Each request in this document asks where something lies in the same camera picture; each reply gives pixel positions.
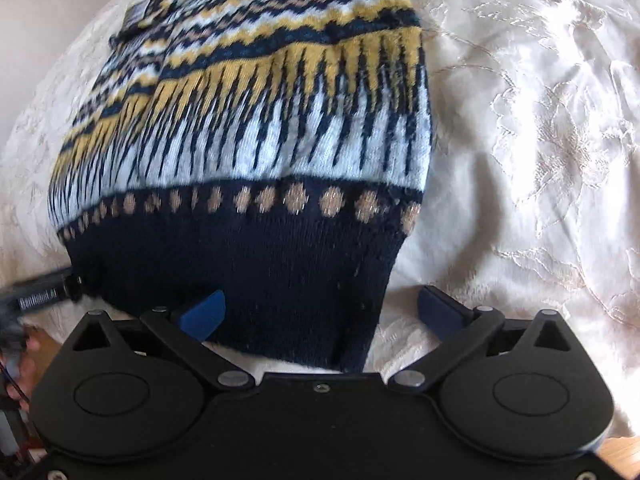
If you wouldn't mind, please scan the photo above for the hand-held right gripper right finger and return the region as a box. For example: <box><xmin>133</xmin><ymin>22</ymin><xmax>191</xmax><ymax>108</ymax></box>
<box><xmin>390</xmin><ymin>285</ymin><xmax>583</xmax><ymax>393</ymax></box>

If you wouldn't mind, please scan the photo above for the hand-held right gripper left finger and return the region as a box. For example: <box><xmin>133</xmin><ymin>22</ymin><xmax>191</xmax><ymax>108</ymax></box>
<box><xmin>60</xmin><ymin>290</ymin><xmax>251</xmax><ymax>392</ymax></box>

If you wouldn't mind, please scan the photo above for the navy yellow patterned knit sweater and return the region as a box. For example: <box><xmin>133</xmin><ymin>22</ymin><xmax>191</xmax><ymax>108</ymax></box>
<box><xmin>47</xmin><ymin>0</ymin><xmax>436</xmax><ymax>373</ymax></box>

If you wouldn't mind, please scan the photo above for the person's left hand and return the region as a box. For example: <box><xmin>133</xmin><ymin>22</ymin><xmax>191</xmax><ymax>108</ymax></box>
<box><xmin>2</xmin><ymin>336</ymin><xmax>43</xmax><ymax>403</ymax></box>

